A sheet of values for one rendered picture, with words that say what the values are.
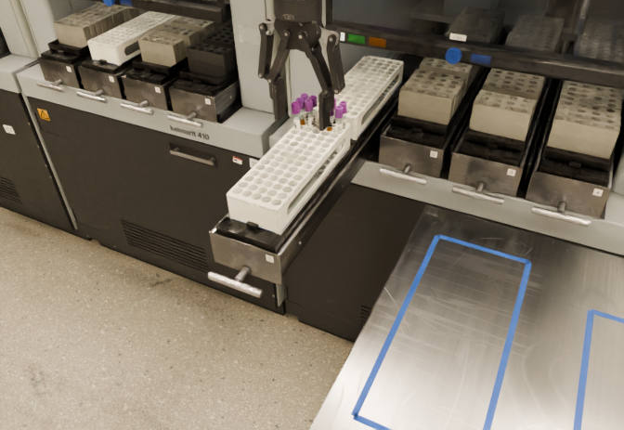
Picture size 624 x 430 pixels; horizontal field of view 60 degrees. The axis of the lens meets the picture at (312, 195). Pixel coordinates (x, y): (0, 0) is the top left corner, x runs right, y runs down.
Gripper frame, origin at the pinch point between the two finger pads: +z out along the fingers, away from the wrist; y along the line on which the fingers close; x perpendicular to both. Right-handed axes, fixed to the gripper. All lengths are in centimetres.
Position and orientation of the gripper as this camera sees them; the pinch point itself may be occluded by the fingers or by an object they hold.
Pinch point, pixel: (301, 109)
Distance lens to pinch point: 95.2
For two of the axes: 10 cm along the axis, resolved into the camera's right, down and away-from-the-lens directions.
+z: 0.2, 7.9, 6.2
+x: 4.5, -5.6, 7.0
